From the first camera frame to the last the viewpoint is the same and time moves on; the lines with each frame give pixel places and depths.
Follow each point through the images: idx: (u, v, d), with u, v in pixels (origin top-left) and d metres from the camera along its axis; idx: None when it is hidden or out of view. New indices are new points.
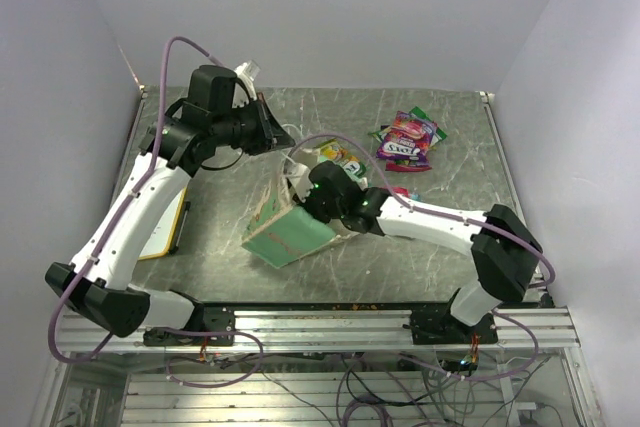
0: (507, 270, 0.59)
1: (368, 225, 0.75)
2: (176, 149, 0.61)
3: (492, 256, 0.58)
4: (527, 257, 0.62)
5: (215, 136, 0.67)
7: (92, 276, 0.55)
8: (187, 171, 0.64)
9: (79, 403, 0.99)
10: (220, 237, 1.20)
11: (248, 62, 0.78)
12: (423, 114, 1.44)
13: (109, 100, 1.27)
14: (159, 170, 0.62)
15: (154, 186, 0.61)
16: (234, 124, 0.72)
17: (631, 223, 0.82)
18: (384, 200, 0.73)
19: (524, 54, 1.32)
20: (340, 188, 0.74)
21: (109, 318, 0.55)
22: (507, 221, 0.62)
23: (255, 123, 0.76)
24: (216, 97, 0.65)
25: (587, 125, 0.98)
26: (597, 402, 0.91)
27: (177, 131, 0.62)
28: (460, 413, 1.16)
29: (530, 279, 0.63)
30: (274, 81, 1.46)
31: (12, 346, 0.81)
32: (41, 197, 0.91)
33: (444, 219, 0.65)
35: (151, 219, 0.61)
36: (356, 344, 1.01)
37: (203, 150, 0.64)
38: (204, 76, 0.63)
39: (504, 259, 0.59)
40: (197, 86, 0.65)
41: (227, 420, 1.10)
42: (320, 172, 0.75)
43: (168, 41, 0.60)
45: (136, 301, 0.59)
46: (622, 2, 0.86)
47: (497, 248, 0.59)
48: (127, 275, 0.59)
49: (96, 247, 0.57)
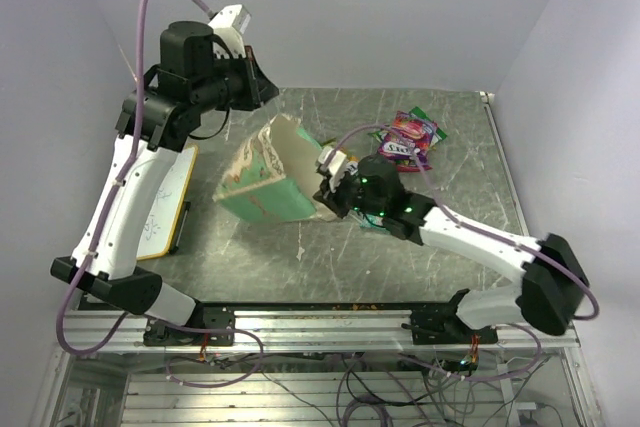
0: (557, 304, 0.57)
1: (407, 232, 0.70)
2: (154, 129, 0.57)
3: (543, 288, 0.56)
4: (574, 294, 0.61)
5: (197, 103, 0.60)
7: (95, 269, 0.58)
8: (170, 148, 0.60)
9: (79, 403, 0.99)
10: (220, 237, 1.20)
11: (239, 9, 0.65)
12: (423, 114, 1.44)
13: (109, 100, 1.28)
14: (141, 155, 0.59)
15: (139, 173, 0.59)
16: (219, 87, 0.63)
17: (630, 223, 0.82)
18: (428, 210, 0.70)
19: (524, 55, 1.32)
20: (389, 187, 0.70)
21: (118, 302, 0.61)
22: (562, 253, 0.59)
23: (242, 82, 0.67)
24: (192, 61, 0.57)
25: (587, 125, 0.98)
26: (597, 401, 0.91)
27: (154, 105, 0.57)
28: (460, 413, 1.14)
29: (574, 312, 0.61)
30: (274, 81, 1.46)
31: (12, 345, 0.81)
32: (40, 196, 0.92)
33: (493, 241, 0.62)
35: (141, 205, 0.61)
36: (356, 344, 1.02)
37: (185, 123, 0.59)
38: (173, 39, 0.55)
39: (555, 293, 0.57)
40: (166, 50, 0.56)
41: (227, 420, 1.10)
42: (371, 166, 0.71)
43: None
45: (140, 284, 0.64)
46: (621, 2, 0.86)
47: (549, 282, 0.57)
48: (128, 260, 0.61)
49: (93, 241, 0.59)
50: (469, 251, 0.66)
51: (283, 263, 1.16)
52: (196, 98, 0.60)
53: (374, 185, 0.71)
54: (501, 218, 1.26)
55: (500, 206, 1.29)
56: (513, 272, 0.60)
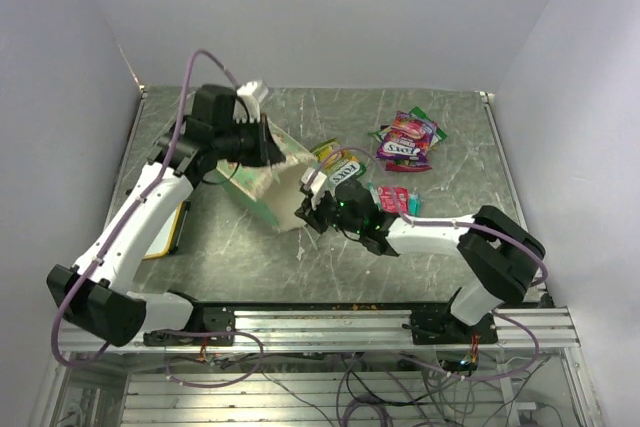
0: (499, 266, 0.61)
1: (381, 249, 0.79)
2: (182, 160, 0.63)
3: (478, 252, 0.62)
4: (527, 258, 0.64)
5: (217, 150, 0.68)
7: (96, 277, 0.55)
8: (190, 182, 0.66)
9: (79, 403, 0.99)
10: (220, 237, 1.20)
11: (259, 83, 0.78)
12: (423, 114, 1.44)
13: (109, 100, 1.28)
14: (166, 179, 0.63)
15: (161, 193, 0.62)
16: (234, 140, 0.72)
17: (630, 224, 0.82)
18: (395, 221, 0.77)
19: (524, 55, 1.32)
20: (365, 211, 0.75)
21: (111, 321, 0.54)
22: (495, 219, 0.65)
23: (254, 141, 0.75)
24: (218, 113, 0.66)
25: (587, 126, 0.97)
26: (597, 402, 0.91)
27: (182, 145, 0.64)
28: (460, 413, 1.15)
29: (532, 279, 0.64)
30: (274, 81, 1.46)
31: (12, 345, 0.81)
32: (40, 197, 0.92)
33: (436, 226, 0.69)
35: (154, 224, 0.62)
36: (356, 344, 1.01)
37: (206, 163, 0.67)
38: (206, 94, 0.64)
39: (495, 255, 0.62)
40: (200, 103, 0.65)
41: (227, 420, 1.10)
42: (348, 191, 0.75)
43: (190, 56, 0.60)
45: (133, 308, 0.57)
46: (621, 2, 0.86)
47: (484, 245, 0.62)
48: (128, 277, 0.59)
49: (101, 249, 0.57)
50: (429, 245, 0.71)
51: (283, 263, 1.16)
52: (217, 147, 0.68)
53: (351, 208, 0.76)
54: None
55: (500, 206, 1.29)
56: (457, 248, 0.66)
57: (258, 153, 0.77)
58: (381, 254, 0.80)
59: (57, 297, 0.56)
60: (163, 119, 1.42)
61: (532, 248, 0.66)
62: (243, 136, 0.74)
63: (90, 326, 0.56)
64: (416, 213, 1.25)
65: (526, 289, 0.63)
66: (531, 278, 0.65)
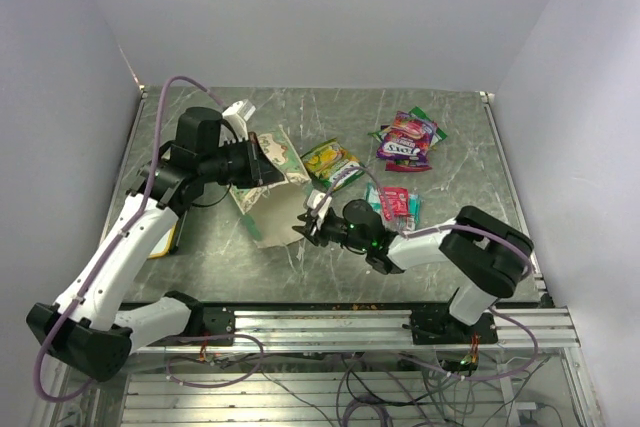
0: (481, 264, 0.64)
1: (386, 269, 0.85)
2: (165, 190, 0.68)
3: (458, 251, 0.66)
4: (514, 255, 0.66)
5: (203, 175, 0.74)
7: (77, 316, 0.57)
8: (175, 212, 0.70)
9: (79, 403, 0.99)
10: (220, 237, 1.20)
11: (244, 102, 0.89)
12: (423, 114, 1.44)
13: (109, 100, 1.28)
14: (148, 211, 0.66)
15: (143, 226, 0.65)
16: (222, 162, 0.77)
17: (630, 224, 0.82)
18: (393, 238, 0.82)
19: (524, 55, 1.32)
20: (373, 233, 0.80)
21: (91, 360, 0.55)
22: (475, 219, 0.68)
23: (243, 162, 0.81)
24: (201, 138, 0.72)
25: (587, 127, 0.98)
26: (597, 402, 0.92)
27: (164, 175, 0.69)
28: (460, 413, 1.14)
29: (520, 272, 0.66)
30: (275, 81, 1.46)
31: (12, 345, 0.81)
32: (40, 197, 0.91)
33: (425, 233, 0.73)
35: (138, 257, 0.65)
36: (356, 344, 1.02)
37: (191, 190, 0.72)
38: (190, 122, 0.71)
39: (475, 252, 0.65)
40: (185, 130, 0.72)
41: (227, 420, 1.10)
42: (358, 215, 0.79)
43: (166, 87, 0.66)
45: (116, 345, 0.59)
46: (622, 2, 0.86)
47: (464, 245, 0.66)
48: (111, 313, 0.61)
49: (82, 287, 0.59)
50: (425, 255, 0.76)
51: (283, 264, 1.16)
52: (202, 171, 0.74)
53: (360, 229, 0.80)
54: (501, 218, 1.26)
55: (500, 206, 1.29)
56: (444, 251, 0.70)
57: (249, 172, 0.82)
58: (388, 272, 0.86)
59: (39, 335, 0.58)
60: (163, 119, 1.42)
61: (519, 240, 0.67)
62: (231, 158, 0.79)
63: (72, 362, 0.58)
64: (415, 213, 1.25)
65: (514, 281, 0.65)
66: (521, 270, 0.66)
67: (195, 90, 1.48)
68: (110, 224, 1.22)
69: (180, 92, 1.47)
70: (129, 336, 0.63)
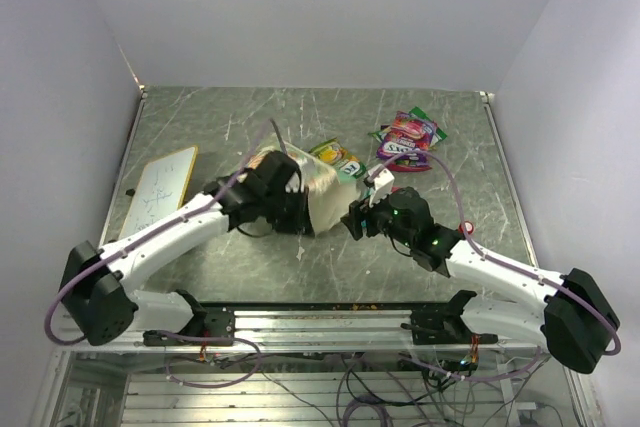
0: (579, 338, 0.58)
1: (434, 265, 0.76)
2: (229, 204, 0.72)
3: (566, 322, 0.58)
4: (601, 331, 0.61)
5: (264, 205, 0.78)
7: (114, 266, 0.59)
8: (228, 224, 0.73)
9: (79, 403, 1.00)
10: (220, 237, 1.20)
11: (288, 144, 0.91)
12: (423, 114, 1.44)
13: (109, 100, 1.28)
14: (213, 210, 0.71)
15: (203, 220, 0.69)
16: (281, 204, 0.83)
17: (629, 223, 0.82)
18: (456, 243, 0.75)
19: (524, 54, 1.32)
20: (420, 221, 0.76)
21: (105, 311, 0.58)
22: (586, 290, 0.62)
23: (294, 206, 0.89)
24: (277, 177, 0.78)
25: (588, 127, 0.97)
26: (597, 401, 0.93)
27: (233, 193, 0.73)
28: (460, 413, 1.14)
29: (600, 351, 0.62)
30: (274, 81, 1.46)
31: (11, 345, 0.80)
32: (41, 195, 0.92)
33: (518, 275, 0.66)
35: (183, 246, 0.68)
36: (356, 344, 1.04)
37: (248, 213, 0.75)
38: (277, 161, 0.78)
39: (580, 327, 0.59)
40: (267, 164, 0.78)
41: (227, 420, 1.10)
42: (405, 199, 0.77)
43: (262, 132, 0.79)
45: (130, 309, 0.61)
46: (622, 1, 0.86)
47: (572, 316, 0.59)
48: (136, 280, 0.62)
49: (130, 244, 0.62)
50: (492, 283, 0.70)
51: (283, 263, 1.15)
52: (265, 202, 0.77)
53: (405, 216, 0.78)
54: (501, 218, 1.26)
55: (500, 206, 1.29)
56: (537, 304, 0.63)
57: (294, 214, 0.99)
58: (433, 270, 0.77)
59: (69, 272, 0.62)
60: (163, 119, 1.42)
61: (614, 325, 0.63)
62: (286, 201, 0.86)
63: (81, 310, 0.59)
64: None
65: (596, 360, 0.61)
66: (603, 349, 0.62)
67: (195, 90, 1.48)
68: (110, 224, 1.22)
69: (180, 92, 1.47)
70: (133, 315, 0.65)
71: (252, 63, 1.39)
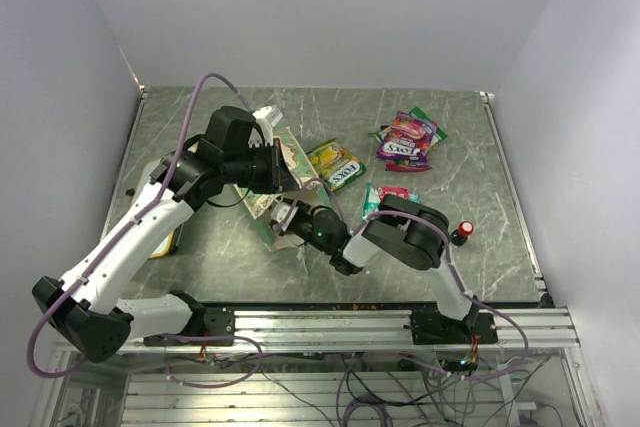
0: (389, 238, 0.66)
1: (348, 271, 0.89)
2: (183, 183, 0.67)
3: (373, 231, 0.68)
4: (424, 227, 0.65)
5: (225, 173, 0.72)
7: (78, 296, 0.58)
8: (190, 205, 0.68)
9: (79, 403, 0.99)
10: (220, 237, 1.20)
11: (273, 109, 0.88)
12: (423, 114, 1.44)
13: (109, 101, 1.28)
14: (164, 201, 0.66)
15: (156, 216, 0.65)
16: (246, 165, 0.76)
17: (629, 224, 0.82)
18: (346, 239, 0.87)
19: (524, 55, 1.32)
20: (340, 238, 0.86)
21: (85, 340, 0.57)
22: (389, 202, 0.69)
23: (266, 165, 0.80)
24: (232, 138, 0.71)
25: (588, 127, 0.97)
26: (597, 401, 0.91)
27: (187, 166, 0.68)
28: (460, 413, 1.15)
29: (435, 244, 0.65)
30: (274, 81, 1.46)
31: (10, 346, 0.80)
32: (40, 195, 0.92)
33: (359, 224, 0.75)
35: (146, 246, 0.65)
36: (356, 344, 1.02)
37: (210, 186, 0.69)
38: (222, 118, 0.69)
39: (390, 231, 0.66)
40: (216, 127, 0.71)
41: (227, 420, 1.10)
42: (326, 223, 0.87)
43: (202, 77, 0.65)
45: (114, 328, 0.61)
46: (623, 2, 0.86)
47: (379, 226, 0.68)
48: (112, 298, 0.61)
49: (87, 268, 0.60)
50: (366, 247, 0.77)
51: (283, 263, 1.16)
52: (226, 170, 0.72)
53: (327, 236, 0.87)
54: (501, 218, 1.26)
55: (500, 206, 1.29)
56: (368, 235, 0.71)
57: (270, 177, 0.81)
58: (348, 274, 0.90)
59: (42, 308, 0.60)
60: (163, 119, 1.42)
61: (435, 217, 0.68)
62: (256, 161, 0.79)
63: (69, 340, 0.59)
64: None
65: (432, 252, 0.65)
66: (437, 242, 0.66)
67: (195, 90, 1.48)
68: (109, 224, 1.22)
69: (180, 92, 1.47)
70: (127, 322, 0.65)
71: (256, 67, 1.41)
